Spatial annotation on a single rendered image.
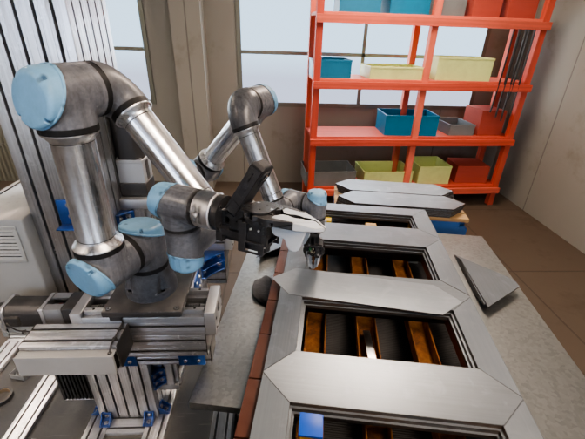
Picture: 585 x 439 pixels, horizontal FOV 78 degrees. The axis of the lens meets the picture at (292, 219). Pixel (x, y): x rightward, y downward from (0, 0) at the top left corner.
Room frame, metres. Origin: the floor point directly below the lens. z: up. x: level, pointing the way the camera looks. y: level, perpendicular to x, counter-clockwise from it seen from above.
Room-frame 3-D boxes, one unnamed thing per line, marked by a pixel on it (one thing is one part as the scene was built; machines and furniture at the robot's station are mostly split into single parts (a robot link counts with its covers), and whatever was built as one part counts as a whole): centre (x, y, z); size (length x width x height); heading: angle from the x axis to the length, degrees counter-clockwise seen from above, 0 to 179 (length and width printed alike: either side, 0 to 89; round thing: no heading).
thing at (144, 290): (0.89, 0.43, 1.09); 0.15 x 0.15 x 0.10
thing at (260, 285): (1.33, 0.12, 0.69); 0.20 x 0.10 x 0.03; 6
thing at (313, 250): (1.26, -0.09, 1.00); 0.09 x 0.08 x 0.12; 175
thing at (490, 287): (1.35, -0.91, 0.77); 0.45 x 0.20 x 0.04; 175
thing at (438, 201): (2.15, -0.67, 0.82); 0.80 x 0.40 x 0.06; 85
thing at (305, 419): (0.56, -0.06, 0.88); 0.06 x 0.06 x 0.02; 85
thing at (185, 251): (0.68, 0.22, 1.34); 0.11 x 0.08 x 0.11; 158
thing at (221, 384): (1.40, 0.16, 0.66); 1.30 x 0.20 x 0.03; 175
